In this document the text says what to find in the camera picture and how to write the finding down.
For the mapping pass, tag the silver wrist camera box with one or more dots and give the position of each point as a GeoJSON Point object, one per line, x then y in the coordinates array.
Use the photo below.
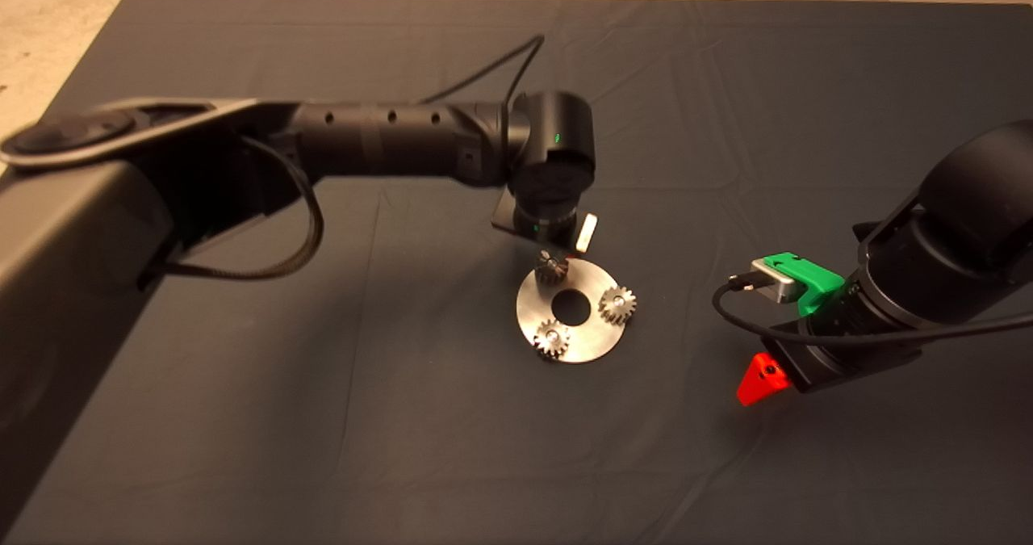
{"type": "Point", "coordinates": [773, 281]}

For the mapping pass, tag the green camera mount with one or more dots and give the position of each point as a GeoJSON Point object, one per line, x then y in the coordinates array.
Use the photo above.
{"type": "Point", "coordinates": [811, 277]}

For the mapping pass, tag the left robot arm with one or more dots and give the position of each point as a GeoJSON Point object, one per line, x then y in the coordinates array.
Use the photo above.
{"type": "Point", "coordinates": [323, 141]}

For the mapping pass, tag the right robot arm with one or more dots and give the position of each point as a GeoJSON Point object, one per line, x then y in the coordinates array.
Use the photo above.
{"type": "Point", "coordinates": [952, 246]}

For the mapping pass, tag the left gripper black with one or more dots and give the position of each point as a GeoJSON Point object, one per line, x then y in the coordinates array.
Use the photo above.
{"type": "Point", "coordinates": [583, 234]}

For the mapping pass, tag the round metal carrier plate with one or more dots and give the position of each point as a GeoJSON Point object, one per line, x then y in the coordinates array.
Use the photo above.
{"type": "Point", "coordinates": [581, 345]}

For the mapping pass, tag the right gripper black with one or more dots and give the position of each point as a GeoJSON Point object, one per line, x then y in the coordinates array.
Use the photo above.
{"type": "Point", "coordinates": [847, 363]}

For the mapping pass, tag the dark grey table cloth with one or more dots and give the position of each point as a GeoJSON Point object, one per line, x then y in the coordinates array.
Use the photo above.
{"type": "Point", "coordinates": [581, 448]}

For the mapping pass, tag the long black braided sleeve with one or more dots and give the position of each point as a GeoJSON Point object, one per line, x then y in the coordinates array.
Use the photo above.
{"type": "Point", "coordinates": [315, 238]}

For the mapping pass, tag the small steel planetary gear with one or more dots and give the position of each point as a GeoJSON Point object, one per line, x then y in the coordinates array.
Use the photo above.
{"type": "Point", "coordinates": [552, 268]}
{"type": "Point", "coordinates": [551, 340]}
{"type": "Point", "coordinates": [626, 312]}

